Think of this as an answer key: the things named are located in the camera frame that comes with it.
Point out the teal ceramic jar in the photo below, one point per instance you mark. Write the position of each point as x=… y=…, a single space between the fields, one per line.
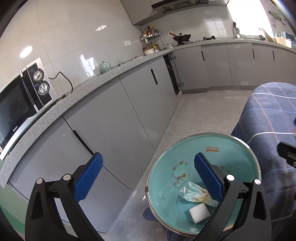
x=105 y=68

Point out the crumpled pale printed wrapper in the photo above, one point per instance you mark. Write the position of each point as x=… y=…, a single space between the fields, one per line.
x=194 y=192

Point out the teal round trash bin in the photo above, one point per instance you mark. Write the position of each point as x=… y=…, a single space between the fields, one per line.
x=166 y=180

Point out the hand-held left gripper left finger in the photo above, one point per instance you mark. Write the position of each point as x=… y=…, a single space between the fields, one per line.
x=89 y=178

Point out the sink faucet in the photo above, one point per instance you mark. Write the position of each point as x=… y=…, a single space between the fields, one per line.
x=235 y=30

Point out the silver black microwave oven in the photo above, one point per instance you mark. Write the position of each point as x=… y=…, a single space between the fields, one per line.
x=13 y=111

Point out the metal spice rack with bottles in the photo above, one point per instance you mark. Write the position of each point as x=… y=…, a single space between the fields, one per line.
x=150 y=39

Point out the wooden cutting board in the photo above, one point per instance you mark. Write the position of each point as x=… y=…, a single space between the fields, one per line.
x=268 y=36

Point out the grey upper wall cabinet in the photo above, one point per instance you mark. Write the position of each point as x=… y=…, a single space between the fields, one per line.
x=138 y=11

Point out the black wok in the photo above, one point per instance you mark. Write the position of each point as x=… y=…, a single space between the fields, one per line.
x=182 y=37

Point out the blue plaid tablecloth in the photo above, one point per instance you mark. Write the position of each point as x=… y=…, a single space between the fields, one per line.
x=266 y=120

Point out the white wall outlet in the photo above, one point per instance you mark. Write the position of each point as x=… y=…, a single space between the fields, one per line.
x=127 y=43

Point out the grey speckled kitchen counter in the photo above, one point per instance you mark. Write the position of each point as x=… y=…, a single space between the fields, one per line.
x=92 y=83

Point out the grey range hood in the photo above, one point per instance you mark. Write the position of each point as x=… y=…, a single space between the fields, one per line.
x=171 y=7

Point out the bright kitchen window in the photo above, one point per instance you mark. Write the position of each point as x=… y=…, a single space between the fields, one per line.
x=247 y=16

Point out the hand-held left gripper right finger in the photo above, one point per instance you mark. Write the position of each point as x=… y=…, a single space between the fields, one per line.
x=207 y=176

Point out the white foam block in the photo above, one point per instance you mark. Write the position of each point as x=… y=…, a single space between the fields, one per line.
x=198 y=213

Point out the grey base cabinets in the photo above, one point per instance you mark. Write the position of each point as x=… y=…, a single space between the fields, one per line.
x=129 y=111

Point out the blue dish container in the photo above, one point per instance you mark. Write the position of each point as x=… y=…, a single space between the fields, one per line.
x=289 y=34

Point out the hanging green cloths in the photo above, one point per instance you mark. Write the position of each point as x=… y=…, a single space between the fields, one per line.
x=277 y=17

